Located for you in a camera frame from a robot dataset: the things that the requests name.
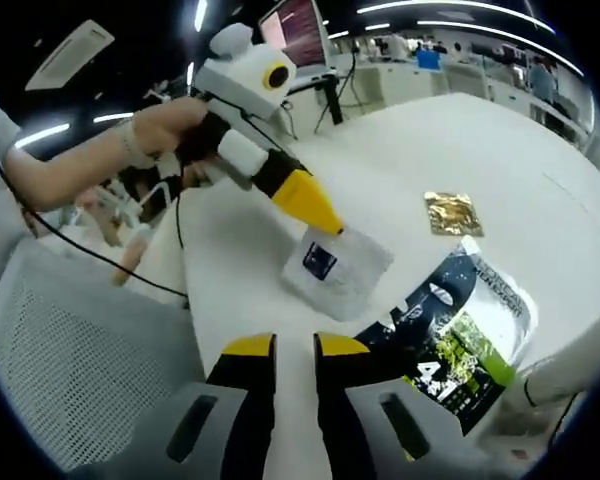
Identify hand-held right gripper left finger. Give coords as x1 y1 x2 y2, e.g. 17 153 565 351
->
67 332 279 480

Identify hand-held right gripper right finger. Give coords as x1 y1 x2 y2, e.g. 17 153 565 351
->
313 331 481 480

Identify clear dark-label skincare sachet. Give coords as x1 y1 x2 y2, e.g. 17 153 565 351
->
279 227 395 322

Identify gold foil skincare sachet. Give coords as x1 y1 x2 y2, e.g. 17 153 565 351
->
423 190 485 237

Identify silver green black skincare sachet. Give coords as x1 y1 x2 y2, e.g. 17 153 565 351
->
353 234 539 437

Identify person's left hand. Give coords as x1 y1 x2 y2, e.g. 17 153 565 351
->
132 95 219 169

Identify white monitor stand tray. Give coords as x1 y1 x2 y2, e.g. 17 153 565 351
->
287 64 340 86

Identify computer monitor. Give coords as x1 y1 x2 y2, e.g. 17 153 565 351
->
258 0 330 71

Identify black monitor stand pole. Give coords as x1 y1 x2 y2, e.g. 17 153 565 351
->
318 74 345 126

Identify white office desk row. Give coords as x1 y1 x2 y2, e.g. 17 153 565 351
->
339 29 596 151

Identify long ceiling light strip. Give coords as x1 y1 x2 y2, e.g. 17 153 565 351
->
416 19 585 77
356 0 556 32

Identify ceiling air conditioner panel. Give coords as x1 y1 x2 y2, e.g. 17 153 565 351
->
24 18 116 92

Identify grey mesh office chair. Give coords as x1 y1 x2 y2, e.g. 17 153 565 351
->
0 234 206 474

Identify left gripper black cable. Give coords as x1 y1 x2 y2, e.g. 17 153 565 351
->
0 134 189 299

